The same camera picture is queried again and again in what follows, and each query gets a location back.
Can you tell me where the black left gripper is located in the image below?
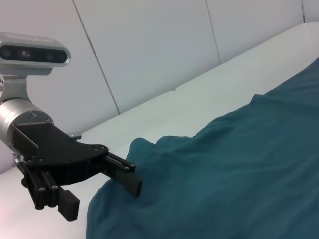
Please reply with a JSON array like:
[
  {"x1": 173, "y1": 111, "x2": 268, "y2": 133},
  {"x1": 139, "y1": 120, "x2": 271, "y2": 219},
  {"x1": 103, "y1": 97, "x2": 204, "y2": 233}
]
[{"x1": 9, "y1": 121, "x2": 109, "y2": 222}]

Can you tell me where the silver left camera bracket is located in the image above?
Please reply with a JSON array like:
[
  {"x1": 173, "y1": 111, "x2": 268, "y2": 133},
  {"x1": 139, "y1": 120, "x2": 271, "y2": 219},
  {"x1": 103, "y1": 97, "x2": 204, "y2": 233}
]
[{"x1": 0, "y1": 66, "x2": 53, "y2": 103}]

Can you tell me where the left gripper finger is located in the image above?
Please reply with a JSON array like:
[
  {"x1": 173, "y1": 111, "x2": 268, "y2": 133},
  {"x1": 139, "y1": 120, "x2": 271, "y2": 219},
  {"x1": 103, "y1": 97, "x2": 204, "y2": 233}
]
[{"x1": 92, "y1": 151, "x2": 144, "y2": 198}]

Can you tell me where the teal blue shirt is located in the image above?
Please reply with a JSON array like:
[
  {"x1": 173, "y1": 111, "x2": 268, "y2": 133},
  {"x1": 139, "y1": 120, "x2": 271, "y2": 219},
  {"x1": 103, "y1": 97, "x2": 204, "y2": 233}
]
[{"x1": 86, "y1": 56, "x2": 319, "y2": 239}]

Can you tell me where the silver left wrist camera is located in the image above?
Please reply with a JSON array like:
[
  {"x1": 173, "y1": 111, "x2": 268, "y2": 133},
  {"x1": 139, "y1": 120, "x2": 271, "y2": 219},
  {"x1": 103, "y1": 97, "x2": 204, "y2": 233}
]
[{"x1": 0, "y1": 31, "x2": 71, "y2": 68}]

